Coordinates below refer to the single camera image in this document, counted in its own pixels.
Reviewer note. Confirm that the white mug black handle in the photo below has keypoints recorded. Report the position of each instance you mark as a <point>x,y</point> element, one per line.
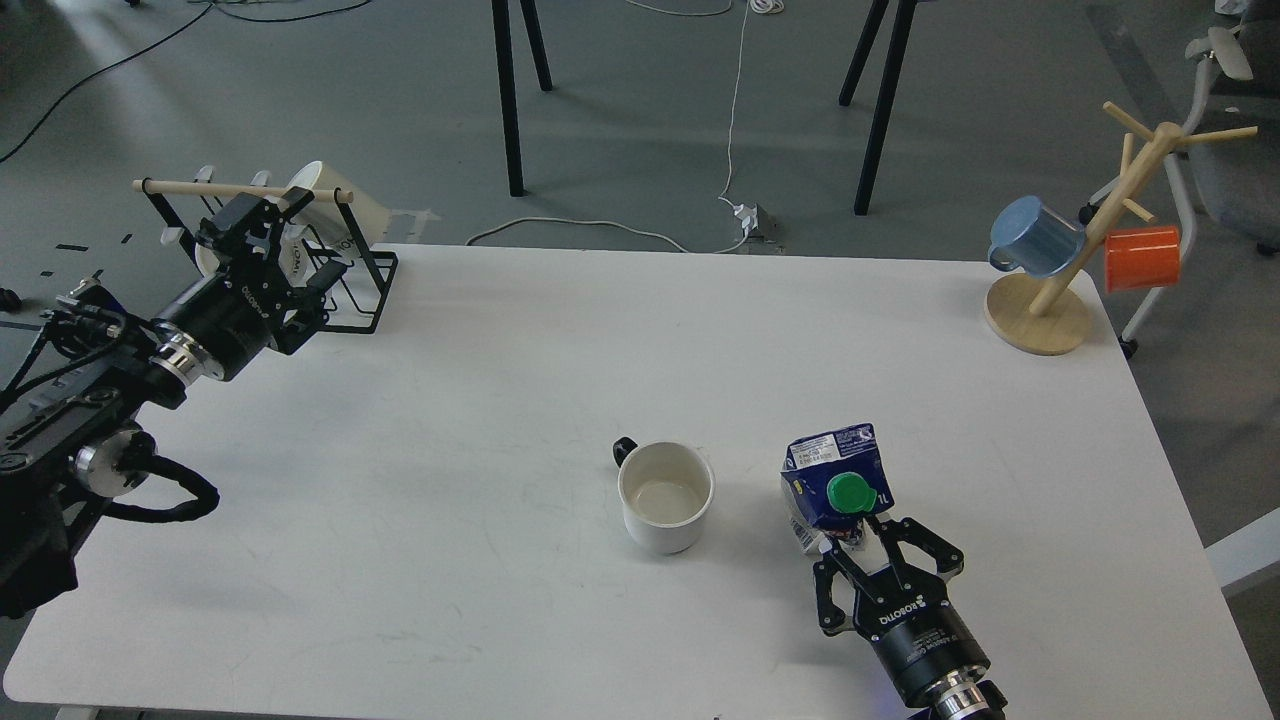
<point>666,489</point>

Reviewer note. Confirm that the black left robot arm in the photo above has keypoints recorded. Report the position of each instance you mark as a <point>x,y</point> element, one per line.
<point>79,455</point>

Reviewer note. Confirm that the black table leg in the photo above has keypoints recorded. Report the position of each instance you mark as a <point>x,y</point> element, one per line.
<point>903,21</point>
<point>505,66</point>

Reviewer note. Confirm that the white mug on rack front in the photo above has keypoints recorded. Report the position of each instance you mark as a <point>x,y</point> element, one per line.
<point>293,259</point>

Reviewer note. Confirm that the white mug on rack rear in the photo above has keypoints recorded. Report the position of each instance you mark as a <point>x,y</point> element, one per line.
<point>326,217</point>

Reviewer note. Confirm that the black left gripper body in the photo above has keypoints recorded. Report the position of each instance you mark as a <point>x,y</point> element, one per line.
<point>221,323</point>

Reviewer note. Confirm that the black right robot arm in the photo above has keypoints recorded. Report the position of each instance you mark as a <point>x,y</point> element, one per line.
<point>835,573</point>

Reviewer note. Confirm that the black table leg left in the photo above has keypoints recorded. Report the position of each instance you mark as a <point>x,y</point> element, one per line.
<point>505,66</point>

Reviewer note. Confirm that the orange mug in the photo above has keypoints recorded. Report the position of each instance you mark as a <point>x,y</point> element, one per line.
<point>1142,258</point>

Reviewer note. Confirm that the blue mug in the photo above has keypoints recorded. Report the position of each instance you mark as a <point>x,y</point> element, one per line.
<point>1029,236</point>

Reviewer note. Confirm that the blue milk carton green cap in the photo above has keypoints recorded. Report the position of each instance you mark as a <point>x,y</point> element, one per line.
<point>831,482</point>

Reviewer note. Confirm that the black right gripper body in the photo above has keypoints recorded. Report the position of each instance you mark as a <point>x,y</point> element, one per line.
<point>932,658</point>

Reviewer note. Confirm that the black table leg right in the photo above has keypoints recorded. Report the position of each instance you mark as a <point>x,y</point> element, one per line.
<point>903,21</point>

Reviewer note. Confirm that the wooden mug tree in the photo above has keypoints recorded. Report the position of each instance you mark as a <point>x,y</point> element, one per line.
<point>1045,317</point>

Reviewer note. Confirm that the white power plug box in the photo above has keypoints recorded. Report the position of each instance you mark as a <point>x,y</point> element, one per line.
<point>756,224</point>

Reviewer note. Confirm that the white mug on rack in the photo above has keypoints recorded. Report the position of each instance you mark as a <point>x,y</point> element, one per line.
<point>326,217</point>
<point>293,259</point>

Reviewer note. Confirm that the black wire mug rack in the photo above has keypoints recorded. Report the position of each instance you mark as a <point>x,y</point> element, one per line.
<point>354,305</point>

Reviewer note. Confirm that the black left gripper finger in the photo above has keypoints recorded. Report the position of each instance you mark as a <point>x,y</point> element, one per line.
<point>251,226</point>
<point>310,312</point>

